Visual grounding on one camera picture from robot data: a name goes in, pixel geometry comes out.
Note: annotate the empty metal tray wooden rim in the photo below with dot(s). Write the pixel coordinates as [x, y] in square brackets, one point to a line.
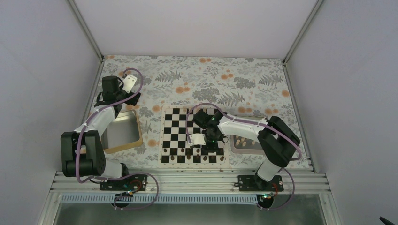
[122, 133]

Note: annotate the metal tray with light pieces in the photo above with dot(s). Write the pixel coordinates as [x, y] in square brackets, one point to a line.
[245, 146]

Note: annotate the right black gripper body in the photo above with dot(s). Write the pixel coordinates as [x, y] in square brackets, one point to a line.
[214, 147]

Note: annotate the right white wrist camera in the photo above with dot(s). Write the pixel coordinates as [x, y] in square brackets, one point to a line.
[196, 139]

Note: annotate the aluminium rail frame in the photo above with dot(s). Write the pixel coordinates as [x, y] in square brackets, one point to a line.
[204, 183]

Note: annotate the dark piece row one left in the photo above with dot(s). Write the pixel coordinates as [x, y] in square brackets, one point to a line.
[181, 159]

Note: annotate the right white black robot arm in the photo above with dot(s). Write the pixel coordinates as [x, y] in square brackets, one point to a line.
[279, 143]

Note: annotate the black white chessboard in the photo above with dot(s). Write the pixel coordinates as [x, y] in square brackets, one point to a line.
[182, 142]

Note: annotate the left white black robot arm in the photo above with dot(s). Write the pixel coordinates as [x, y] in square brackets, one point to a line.
[82, 152]

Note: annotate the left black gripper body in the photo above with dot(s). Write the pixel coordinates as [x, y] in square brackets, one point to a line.
[130, 101]

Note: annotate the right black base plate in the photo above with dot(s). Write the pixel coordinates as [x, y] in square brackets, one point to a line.
[253, 183]

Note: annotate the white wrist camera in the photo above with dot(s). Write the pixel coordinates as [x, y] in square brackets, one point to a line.
[196, 139]
[128, 83]

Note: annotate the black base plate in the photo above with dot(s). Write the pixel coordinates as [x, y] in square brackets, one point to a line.
[132, 183]
[253, 183]

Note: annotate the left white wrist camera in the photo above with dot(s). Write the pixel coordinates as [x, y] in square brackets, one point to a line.
[128, 83]

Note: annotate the floral patterned table mat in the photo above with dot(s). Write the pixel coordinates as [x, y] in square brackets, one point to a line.
[239, 86]

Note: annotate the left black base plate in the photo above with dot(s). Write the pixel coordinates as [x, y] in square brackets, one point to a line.
[132, 183]

